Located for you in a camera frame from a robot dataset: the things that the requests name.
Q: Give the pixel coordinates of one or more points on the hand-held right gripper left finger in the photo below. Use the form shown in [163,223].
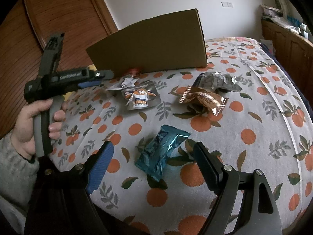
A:
[100,169]

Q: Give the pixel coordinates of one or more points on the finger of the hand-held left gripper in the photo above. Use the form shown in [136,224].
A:
[89,85]
[102,74]

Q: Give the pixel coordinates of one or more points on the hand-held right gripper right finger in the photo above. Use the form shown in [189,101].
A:
[210,169]

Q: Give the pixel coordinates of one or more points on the small silver snack packet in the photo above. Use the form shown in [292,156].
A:
[125,83]

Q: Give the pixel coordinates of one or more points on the teal snack packet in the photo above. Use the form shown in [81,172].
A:
[161,151]

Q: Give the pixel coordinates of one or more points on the brown cardboard box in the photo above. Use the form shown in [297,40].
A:
[151,46]

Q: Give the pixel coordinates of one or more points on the person's left forearm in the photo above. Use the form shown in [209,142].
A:
[14,176]

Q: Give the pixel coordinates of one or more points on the person's left hand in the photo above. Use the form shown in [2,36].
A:
[24,132]

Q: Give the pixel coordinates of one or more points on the orange print bedsheet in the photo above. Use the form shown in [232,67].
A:
[220,139]

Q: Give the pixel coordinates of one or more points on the small red snack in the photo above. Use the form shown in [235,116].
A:
[134,72]

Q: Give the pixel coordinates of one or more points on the silver pouch with orange figure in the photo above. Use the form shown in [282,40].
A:
[140,96]

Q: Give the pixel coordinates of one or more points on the wooden wardrobe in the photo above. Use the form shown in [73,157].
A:
[61,17]

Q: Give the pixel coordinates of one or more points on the brown snack packet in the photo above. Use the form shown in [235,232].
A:
[204,100]

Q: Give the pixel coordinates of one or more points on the crumpled silver snack packet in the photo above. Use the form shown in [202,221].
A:
[217,80]

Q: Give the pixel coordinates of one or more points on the floral quilt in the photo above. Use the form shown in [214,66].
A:
[232,40]

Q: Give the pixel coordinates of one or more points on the wooden cabinet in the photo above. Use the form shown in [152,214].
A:
[288,51]

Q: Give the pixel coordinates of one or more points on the pile of papers and boxes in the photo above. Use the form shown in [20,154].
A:
[276,14]

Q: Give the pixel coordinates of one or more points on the white wall socket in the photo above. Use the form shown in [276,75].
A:
[227,4]

